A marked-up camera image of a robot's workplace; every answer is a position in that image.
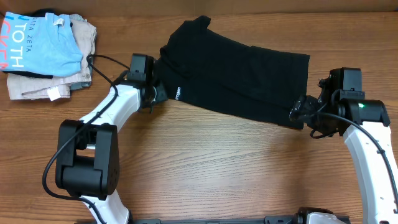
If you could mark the grey folded garment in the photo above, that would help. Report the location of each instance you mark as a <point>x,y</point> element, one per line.
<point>82,85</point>

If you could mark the light blue printed t-shirt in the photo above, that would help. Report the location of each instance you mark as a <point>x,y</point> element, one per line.
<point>42,45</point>

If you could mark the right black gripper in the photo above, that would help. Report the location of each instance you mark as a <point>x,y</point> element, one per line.
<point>305,104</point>

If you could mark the black polo shirt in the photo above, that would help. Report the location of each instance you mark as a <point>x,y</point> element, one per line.
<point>202,68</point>

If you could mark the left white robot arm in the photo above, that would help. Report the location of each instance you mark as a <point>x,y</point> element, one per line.
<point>87,165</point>

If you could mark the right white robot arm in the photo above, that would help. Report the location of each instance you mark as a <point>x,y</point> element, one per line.
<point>365,128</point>

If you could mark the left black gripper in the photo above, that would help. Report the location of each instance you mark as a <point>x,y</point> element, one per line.
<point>161,93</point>

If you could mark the beige folded garment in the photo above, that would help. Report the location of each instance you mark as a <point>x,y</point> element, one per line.
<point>25,88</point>

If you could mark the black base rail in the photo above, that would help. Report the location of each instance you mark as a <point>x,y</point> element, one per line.
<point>284,219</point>

